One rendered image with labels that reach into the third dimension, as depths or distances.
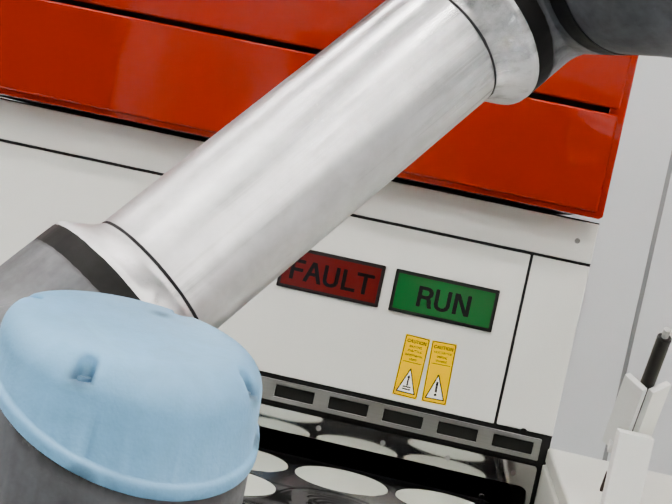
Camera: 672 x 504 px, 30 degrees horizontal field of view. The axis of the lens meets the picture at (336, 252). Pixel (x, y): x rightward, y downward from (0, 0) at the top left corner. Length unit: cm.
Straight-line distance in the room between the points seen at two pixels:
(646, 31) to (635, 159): 220
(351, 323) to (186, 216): 77
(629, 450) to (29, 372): 67
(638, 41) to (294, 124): 20
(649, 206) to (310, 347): 161
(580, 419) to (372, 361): 156
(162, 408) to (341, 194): 24
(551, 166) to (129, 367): 91
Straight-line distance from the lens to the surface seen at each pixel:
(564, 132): 137
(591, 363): 293
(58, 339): 51
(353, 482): 134
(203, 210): 67
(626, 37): 73
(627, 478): 109
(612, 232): 291
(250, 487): 123
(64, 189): 148
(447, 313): 141
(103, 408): 50
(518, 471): 143
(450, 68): 73
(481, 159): 136
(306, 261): 142
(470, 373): 142
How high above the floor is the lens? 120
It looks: 3 degrees down
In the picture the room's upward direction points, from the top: 12 degrees clockwise
